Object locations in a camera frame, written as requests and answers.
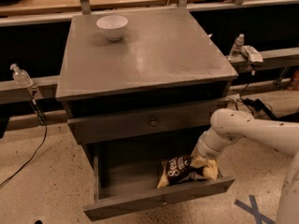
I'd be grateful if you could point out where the clear pump sanitizer bottle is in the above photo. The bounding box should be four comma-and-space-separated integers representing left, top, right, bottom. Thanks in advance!
10, 63, 34, 88

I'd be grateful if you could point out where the open grey lower drawer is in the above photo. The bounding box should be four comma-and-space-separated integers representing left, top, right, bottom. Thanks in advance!
84, 133, 235, 221

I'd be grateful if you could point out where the white ceramic bowl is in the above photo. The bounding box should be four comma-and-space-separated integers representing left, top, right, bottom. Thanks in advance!
96, 15, 128, 41

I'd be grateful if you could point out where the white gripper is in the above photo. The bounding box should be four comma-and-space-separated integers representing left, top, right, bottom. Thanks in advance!
191, 128, 239, 180

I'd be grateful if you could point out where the brown chip bag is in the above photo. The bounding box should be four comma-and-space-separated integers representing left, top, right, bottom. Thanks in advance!
157, 156, 208, 189

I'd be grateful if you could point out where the closed grey upper drawer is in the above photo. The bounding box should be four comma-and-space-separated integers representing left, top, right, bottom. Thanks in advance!
68, 98, 228, 145

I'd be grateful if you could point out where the black stand with cables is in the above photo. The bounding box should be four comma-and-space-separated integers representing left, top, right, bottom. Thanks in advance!
230, 82, 299, 122

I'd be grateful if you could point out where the grey wooden drawer cabinet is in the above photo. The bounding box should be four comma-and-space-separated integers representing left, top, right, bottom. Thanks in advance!
55, 7, 239, 222

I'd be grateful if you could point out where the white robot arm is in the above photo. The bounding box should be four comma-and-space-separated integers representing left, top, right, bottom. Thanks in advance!
192, 108, 299, 224

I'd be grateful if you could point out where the black floor cable left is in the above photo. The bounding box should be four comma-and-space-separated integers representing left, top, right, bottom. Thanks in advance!
0, 101, 49, 189

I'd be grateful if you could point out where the white folded paper label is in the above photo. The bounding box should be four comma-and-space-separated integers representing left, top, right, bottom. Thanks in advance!
241, 46, 263, 63

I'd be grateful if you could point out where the grey metal rail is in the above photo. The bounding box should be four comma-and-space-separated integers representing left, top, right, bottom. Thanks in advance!
0, 76, 59, 105

